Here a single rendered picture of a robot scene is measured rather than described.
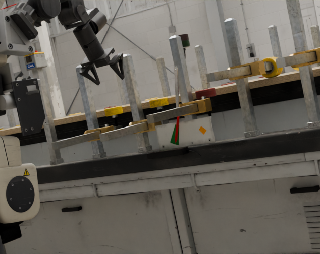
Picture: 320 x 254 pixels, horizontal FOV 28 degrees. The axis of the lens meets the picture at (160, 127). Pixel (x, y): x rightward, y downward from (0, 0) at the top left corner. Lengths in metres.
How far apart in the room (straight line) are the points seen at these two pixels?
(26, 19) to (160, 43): 9.37
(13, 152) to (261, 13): 8.52
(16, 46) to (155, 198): 1.42
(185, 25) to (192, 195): 8.07
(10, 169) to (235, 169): 0.97
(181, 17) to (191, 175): 8.37
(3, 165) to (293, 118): 1.20
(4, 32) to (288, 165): 1.16
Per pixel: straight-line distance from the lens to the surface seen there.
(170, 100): 2.72
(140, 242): 3.09
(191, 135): 2.49
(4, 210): 1.81
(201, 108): 2.44
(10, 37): 1.73
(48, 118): 2.95
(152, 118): 2.20
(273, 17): 10.07
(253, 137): 2.35
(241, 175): 2.46
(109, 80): 11.77
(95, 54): 1.98
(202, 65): 3.69
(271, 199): 2.68
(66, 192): 2.99
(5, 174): 1.82
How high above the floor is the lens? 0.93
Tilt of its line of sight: 3 degrees down
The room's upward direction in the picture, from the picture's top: 12 degrees counter-clockwise
